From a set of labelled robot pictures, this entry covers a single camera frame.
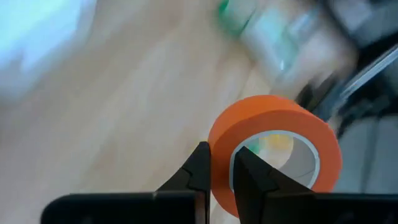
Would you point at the orange tape roll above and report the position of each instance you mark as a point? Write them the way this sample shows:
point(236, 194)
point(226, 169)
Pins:
point(273, 115)

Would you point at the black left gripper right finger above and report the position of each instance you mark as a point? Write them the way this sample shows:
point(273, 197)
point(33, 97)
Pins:
point(295, 208)

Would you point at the green tape roll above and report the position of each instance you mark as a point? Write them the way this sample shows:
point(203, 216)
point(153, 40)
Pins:
point(231, 18)

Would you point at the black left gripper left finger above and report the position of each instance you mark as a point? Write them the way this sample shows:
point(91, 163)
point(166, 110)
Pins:
point(140, 208)

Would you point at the mint green stapler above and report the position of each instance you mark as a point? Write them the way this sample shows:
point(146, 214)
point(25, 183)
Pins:
point(273, 46)

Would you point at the black aluminium table frame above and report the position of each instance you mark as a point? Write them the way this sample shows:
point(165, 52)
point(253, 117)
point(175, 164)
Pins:
point(373, 93)

